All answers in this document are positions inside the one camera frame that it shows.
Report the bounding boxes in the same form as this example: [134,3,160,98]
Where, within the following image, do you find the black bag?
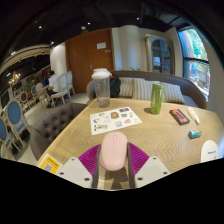
[109,74,122,99]

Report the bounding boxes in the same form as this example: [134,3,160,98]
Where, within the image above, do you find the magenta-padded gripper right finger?
[126,141,172,189]

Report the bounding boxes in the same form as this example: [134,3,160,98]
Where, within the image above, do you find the white tube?
[186,106,201,125]

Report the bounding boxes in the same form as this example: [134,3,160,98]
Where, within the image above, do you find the brown wooden door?
[64,28,115,94]

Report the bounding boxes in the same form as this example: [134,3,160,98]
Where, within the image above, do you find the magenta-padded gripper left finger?
[55,143,102,190]

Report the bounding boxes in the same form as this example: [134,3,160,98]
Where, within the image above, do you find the hanging chandelier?
[8,71,22,87]

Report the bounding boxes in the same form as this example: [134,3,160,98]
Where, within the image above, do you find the person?
[46,70,60,98]

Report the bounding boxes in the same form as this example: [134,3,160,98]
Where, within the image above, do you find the striped cushion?
[132,78,154,101]
[162,82,186,105]
[118,77,135,99]

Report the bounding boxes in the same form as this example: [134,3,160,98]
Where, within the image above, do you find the pink computer mouse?
[98,130,129,172]

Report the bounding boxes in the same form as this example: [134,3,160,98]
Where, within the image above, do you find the grey curved sofa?
[86,70,208,110]

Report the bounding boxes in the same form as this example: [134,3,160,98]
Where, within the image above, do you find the clear shaker bottle white lid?
[91,68,111,109]

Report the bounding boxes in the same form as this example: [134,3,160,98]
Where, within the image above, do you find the white sticker sheet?
[89,106,143,136]

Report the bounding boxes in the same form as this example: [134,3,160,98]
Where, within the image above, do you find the grey tufted armchair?
[29,102,89,161]

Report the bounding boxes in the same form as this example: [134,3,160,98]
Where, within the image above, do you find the green drink can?
[149,82,165,115]

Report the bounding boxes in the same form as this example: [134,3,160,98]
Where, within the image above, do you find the blue round-back chairs group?
[0,84,38,161]

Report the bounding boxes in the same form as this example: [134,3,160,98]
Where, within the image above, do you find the small teal box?
[187,129,203,140]

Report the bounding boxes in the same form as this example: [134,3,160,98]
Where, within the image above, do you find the white dining chairs group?
[49,70,76,106]

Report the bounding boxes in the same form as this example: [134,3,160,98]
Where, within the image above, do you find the black and orange flat box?
[168,108,191,126]

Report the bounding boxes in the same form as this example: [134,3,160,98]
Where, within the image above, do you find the yellow and white code card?
[36,153,64,175]

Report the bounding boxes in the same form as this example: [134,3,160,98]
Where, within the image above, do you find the arched glass-door cabinet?
[143,34,175,76]

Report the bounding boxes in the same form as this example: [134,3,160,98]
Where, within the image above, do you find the black-framed glass window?
[178,27,212,101]

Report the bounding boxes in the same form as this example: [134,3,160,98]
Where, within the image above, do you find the white mouse pad pink rest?
[200,139,221,164]

